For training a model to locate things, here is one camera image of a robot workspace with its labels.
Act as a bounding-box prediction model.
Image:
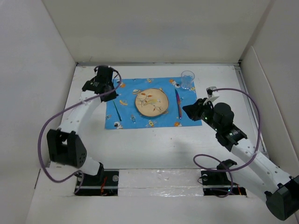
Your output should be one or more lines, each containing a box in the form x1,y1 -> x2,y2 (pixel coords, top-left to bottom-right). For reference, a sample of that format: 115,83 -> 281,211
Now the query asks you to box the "blue space-print cloth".
105,77 -> 202,129

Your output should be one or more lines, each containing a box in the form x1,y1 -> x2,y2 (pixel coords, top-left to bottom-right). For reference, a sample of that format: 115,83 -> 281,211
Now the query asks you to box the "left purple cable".
38,65 -> 122,194

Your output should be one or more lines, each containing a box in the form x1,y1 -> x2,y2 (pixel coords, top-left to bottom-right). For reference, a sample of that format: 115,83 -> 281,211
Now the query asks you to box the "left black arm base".
74,169 -> 119,196

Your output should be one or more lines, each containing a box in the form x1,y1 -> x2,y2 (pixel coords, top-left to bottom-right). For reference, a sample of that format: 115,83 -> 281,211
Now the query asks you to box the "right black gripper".
182,98 -> 221,132

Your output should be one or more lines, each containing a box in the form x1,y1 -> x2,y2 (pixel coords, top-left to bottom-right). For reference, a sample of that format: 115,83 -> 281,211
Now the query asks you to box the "round bird-pattern plate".
135,88 -> 169,117

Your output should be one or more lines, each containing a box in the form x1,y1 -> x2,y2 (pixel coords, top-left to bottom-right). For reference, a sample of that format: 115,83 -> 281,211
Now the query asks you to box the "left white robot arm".
46,65 -> 119,185

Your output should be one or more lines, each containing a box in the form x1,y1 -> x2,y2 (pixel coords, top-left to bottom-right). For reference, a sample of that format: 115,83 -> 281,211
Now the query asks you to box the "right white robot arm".
183,98 -> 299,221

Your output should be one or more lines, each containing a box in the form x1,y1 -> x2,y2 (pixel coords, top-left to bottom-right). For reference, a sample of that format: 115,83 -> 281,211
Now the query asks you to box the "iridescent knife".
175,89 -> 182,119

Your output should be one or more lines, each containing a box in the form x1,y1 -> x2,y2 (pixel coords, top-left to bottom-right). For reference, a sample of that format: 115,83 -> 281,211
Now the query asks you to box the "iridescent fork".
113,100 -> 122,122

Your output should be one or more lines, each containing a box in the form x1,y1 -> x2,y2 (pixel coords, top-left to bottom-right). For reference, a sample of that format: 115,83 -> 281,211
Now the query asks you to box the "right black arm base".
198,170 -> 247,197

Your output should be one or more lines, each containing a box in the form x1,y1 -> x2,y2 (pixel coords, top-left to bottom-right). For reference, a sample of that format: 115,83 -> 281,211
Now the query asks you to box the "clear drinking glass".
180,70 -> 195,89

